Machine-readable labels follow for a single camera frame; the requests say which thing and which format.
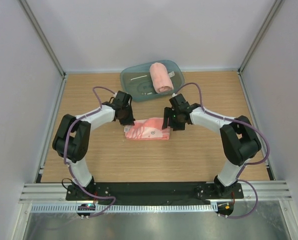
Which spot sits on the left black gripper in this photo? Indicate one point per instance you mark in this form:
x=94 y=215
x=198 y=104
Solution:
x=130 y=121

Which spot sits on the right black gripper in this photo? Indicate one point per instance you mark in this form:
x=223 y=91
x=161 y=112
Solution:
x=167 y=112

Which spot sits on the teal translucent plastic bin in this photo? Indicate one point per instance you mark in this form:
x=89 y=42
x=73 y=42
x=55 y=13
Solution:
x=137 y=81

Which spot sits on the long pink towel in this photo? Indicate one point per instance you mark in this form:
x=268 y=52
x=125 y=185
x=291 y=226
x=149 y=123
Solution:
x=160 y=78

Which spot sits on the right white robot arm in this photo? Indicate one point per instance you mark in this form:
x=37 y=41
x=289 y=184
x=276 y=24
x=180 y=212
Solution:
x=239 y=139

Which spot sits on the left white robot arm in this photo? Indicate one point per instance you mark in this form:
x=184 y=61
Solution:
x=71 y=140

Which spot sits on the slotted white cable duct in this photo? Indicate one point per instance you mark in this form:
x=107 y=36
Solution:
x=89 y=209

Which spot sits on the left aluminium frame post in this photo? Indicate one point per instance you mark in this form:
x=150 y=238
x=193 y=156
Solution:
x=40 y=34

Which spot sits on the aluminium frame post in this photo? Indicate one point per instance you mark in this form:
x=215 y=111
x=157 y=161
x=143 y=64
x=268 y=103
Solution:
x=277 y=4
x=40 y=34

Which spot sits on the right aluminium frame post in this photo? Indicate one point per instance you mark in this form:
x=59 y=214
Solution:
x=277 y=4

